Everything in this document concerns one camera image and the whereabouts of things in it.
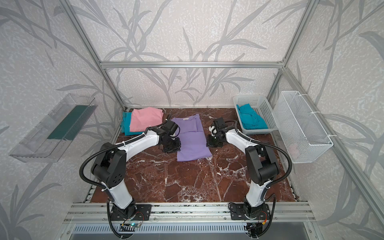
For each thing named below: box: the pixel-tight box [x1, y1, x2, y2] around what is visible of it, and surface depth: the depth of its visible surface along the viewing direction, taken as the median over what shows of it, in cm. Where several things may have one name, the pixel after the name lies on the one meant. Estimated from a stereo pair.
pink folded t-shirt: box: [130, 107, 164, 132], surface depth 110 cm
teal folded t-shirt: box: [121, 111, 143, 136], surface depth 106 cm
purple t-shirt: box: [171, 114, 213, 162], surface depth 93 cm
